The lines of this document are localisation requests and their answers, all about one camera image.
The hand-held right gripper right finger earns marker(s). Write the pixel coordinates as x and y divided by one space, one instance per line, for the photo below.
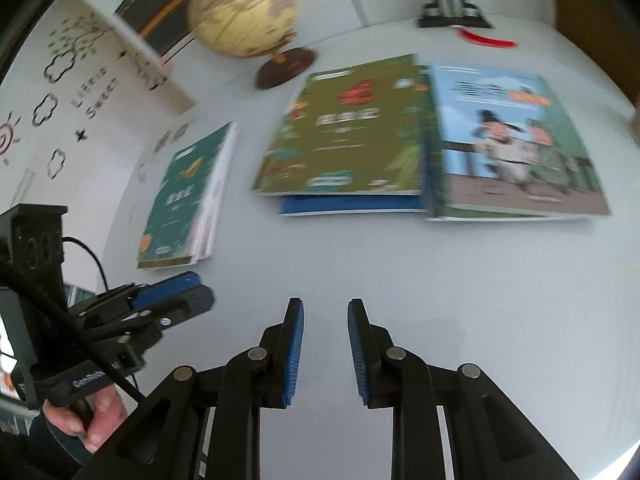
357 355

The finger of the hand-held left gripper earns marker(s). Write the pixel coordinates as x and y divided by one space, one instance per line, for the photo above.
195 300
165 287

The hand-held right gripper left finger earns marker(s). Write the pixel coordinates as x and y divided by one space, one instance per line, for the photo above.
295 355

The teal book orange tulip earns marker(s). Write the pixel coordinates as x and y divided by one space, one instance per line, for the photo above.
185 195

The olive green book red insect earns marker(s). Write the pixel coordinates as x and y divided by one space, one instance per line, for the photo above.
345 130

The light blue cartoon book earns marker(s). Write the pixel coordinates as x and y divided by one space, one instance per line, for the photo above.
515 150

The person's left forearm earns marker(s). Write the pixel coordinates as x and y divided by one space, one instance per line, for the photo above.
35 455

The row of black books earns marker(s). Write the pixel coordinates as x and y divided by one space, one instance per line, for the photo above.
155 5

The person's left hand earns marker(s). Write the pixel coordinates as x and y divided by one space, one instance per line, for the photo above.
112 407

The beige globe on wooden base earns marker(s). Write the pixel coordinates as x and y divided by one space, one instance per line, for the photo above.
240 10

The red tassel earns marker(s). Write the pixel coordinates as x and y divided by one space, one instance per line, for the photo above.
487 39

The red sun wall decal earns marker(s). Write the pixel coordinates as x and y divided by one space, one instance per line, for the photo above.
6 135

